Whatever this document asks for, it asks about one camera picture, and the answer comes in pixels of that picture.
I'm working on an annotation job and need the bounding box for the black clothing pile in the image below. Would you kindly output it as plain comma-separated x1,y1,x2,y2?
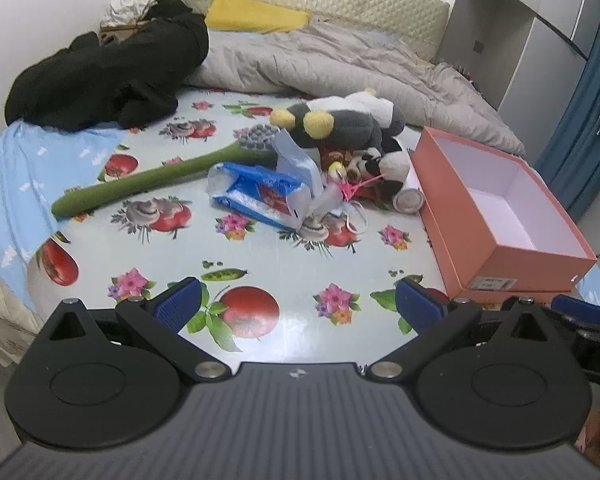
4,0,211,133

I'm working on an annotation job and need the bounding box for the blue plastic packet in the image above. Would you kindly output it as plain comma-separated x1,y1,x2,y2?
207,161,313,231

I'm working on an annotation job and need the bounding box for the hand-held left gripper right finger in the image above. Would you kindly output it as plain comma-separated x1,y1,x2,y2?
365,278,555,381

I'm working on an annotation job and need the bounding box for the fruit print tablecloth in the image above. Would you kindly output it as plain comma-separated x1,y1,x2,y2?
27,87,581,376

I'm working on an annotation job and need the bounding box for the light blue face mask packet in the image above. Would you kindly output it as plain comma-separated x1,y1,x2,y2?
271,129,326,201

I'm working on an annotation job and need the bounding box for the white can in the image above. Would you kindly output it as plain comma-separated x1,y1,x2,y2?
392,167,426,215

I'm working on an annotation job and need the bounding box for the brown cardboard box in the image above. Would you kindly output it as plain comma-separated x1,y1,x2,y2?
99,20,151,43

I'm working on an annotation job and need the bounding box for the grey quilt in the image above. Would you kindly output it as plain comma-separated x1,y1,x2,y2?
185,20,527,157

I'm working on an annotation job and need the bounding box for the pink cardboard box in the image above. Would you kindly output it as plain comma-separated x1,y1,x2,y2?
410,126,598,305

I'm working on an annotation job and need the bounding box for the grey penguin plush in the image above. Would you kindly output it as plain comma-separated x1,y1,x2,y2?
270,89,406,150

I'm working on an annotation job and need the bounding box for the clear plastic bag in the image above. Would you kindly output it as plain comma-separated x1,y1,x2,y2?
292,182,368,236

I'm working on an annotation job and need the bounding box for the grey wardrobe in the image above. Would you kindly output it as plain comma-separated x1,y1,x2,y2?
437,0,600,166

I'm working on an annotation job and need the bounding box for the green plush toothbrush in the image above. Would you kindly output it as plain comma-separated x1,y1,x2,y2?
51,124,281,220

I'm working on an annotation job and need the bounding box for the cream mattress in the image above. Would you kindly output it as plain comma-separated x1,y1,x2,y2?
0,255,46,351

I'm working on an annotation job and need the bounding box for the blue cloud print sheet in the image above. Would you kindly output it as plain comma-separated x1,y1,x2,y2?
0,122,128,311

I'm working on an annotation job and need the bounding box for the small panda plush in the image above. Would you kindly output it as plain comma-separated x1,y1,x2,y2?
347,136,413,201

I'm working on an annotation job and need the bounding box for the small pink toy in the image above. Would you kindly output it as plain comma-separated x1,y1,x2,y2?
327,160,387,211

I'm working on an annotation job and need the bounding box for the white crumpled cloth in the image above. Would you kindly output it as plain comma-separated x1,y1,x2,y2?
107,0,153,28

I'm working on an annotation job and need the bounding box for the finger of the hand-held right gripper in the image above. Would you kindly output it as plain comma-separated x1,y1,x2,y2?
550,294,600,326

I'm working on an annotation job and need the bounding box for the yellow pillow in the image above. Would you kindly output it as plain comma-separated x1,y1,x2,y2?
204,0,311,35

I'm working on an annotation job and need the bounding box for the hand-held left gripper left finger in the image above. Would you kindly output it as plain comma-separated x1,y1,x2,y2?
44,276,231,384

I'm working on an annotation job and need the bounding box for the blue curtain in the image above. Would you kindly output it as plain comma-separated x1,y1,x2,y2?
532,0,600,221

